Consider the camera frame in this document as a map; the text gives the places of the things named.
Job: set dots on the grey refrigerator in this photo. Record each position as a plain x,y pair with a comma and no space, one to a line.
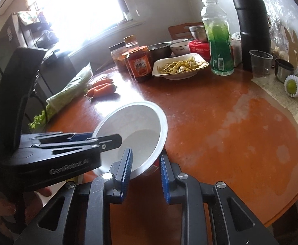
11,33

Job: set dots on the small metal cup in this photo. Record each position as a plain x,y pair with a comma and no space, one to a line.
284,70

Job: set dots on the green liquid plastic bottle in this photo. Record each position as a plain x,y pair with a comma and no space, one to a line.
217,46

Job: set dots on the small white box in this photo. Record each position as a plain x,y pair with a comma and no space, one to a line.
236,51

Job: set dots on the red packet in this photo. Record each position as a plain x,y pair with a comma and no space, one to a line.
198,48

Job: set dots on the clear plastic cup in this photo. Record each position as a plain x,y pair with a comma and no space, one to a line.
260,62

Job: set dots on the black thermos flask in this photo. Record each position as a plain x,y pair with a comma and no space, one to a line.
252,17

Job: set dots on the wooden chair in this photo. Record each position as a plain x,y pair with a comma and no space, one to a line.
179,30

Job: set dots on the white plate of cooked food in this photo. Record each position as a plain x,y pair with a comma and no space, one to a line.
179,67

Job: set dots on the clear jar with black lid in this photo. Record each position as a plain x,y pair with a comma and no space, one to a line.
116,58

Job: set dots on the woven placemat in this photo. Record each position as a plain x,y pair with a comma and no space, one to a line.
274,89

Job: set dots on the dark red sauce jar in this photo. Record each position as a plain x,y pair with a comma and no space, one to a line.
140,66

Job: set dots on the cardboard bunny cutout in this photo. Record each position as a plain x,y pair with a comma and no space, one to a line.
295,48

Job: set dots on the carrot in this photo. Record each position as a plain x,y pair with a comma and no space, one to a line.
106,88
101,82
92,94

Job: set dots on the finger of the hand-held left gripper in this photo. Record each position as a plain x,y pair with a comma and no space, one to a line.
80,137
110,140

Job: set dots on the window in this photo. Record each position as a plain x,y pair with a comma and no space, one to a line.
82,7

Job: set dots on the leafy greens in plastic bag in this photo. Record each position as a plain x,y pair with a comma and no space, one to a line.
67,91

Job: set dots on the patterned white bowl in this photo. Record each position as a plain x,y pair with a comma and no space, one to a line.
179,48

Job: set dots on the person's left hand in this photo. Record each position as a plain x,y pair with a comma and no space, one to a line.
3,209

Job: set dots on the sauce bottle with yellow cap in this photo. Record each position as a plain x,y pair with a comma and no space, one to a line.
132,40

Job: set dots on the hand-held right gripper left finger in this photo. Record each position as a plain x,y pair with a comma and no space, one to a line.
127,168

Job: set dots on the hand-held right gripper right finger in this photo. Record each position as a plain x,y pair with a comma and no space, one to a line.
165,181

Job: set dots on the metal bowl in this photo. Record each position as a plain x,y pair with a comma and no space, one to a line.
198,33
159,49

